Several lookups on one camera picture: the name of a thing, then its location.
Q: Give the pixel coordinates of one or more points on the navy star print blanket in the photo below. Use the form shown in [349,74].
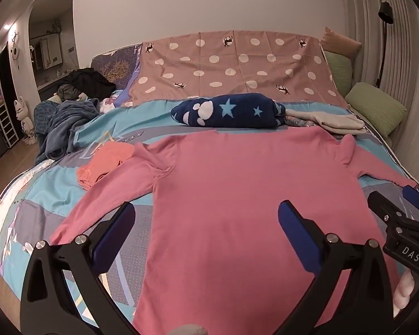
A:
[227,111]

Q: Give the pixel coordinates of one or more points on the black floor lamp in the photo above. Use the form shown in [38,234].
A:
[384,24]

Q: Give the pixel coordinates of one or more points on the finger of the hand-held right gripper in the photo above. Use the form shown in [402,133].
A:
[417,199]
[380,206]

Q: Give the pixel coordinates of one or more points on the black clothing pile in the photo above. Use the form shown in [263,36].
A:
[90,82]

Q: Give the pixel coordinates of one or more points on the green pillow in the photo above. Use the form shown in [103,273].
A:
[377,110]
[338,73]

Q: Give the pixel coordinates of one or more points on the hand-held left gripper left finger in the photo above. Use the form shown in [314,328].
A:
[116,229]

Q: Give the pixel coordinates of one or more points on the grey crumpled garment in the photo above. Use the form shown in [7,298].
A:
[69,92]

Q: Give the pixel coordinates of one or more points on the coral folded garment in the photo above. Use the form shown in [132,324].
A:
[104,162]

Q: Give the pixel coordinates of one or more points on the navy floral bed cover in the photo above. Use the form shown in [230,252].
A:
[115,68]

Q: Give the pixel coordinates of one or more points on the grey patterned cloth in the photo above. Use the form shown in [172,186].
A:
[300,123]

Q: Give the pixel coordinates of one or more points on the white wall ornament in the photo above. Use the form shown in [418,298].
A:
[15,50]

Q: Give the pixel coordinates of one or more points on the cream folded garment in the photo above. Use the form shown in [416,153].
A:
[338,120]

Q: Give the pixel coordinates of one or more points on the beige curtain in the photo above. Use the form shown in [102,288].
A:
[405,76]

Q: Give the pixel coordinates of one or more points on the tan pillow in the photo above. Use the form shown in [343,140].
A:
[340,43]

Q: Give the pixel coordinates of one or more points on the teal blue blanket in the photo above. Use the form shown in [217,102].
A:
[61,122]

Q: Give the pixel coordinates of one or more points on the pink polka dot sheet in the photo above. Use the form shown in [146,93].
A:
[237,66]

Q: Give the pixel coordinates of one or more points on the white shelf rack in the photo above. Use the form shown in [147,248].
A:
[6,125]

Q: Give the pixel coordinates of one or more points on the pink sweater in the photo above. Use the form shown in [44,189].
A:
[237,199]

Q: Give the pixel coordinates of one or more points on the blue and grey patterned bedspread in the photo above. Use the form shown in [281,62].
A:
[56,195]

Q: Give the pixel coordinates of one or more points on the white floral cloth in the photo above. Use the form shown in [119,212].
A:
[108,104]

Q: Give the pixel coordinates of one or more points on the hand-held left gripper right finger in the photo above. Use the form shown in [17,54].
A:
[294,229]

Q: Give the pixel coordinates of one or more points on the white cat figurine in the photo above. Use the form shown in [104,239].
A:
[24,122]

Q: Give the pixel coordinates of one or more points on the person's right hand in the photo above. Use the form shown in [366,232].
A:
[405,295]

